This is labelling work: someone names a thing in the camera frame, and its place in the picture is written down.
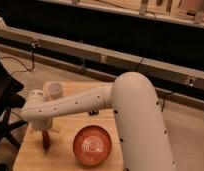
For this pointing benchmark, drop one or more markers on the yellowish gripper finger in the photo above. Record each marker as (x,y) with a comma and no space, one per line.
(55,127)
(32,131)

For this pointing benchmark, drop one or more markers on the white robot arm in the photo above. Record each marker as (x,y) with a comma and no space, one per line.
(139,119)

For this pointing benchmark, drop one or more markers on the white plastic cup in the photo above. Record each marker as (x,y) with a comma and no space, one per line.
(54,90)

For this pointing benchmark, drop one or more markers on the black rectangular case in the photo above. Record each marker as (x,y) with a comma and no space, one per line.
(92,113)

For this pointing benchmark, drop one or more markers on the orange round plate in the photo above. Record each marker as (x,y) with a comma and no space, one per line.
(92,145)

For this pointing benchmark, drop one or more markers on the black office chair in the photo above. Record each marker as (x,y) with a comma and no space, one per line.
(9,98)

